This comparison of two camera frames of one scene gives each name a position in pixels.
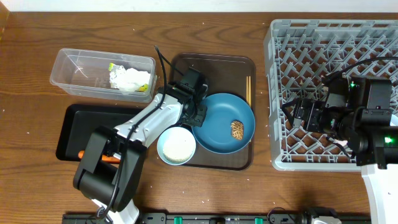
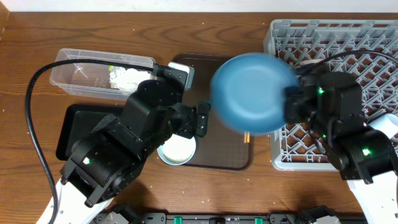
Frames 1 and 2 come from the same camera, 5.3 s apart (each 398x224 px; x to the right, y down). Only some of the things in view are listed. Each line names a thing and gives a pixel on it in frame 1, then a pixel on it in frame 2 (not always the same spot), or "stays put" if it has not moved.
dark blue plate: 216,134 -> 247,93
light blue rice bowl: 176,145 stays put
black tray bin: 79,120 stays put
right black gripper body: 301,114 -> 292,104
